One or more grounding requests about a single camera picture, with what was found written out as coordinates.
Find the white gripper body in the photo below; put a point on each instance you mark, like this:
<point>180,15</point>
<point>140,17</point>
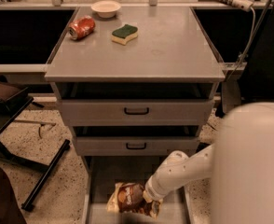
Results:
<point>151,190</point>

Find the brown chip bag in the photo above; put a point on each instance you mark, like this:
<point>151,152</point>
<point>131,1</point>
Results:
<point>128,198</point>

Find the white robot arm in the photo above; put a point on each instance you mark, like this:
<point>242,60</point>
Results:
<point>240,165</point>

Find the open bottom drawer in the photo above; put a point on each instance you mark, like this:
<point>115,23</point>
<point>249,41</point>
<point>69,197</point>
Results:
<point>105,171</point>

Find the middle drawer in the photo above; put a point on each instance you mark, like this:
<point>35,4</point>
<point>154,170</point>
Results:
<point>134,146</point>

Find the grey drawer cabinet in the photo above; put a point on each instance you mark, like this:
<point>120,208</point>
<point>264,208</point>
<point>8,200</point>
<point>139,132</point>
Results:
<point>170,59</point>

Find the top drawer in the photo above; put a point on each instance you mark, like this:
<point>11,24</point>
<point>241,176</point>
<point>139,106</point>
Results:
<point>135,112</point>

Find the brown object lower left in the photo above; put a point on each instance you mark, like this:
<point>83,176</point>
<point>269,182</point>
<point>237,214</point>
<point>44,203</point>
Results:
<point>9,210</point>

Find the green yellow sponge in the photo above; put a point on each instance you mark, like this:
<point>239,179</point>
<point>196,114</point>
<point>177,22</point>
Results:
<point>124,34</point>

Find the orange soda can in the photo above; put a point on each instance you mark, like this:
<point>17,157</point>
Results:
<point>81,27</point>

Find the white bowl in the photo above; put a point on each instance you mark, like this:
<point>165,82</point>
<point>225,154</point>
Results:
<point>106,9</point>

